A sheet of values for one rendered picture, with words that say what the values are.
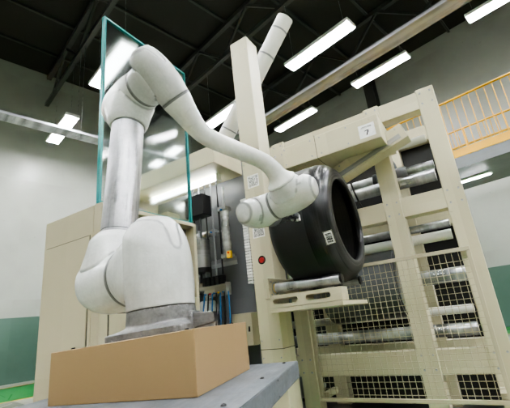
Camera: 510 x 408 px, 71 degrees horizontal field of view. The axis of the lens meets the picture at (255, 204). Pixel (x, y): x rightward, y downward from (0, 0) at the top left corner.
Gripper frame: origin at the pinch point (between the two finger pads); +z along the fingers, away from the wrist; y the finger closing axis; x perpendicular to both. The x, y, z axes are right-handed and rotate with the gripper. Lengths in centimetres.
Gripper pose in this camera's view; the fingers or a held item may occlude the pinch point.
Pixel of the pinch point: (295, 217)
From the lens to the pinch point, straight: 156.5
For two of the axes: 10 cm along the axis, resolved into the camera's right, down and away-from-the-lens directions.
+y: -8.4, 2.5, 4.9
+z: 5.2, 0.7, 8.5
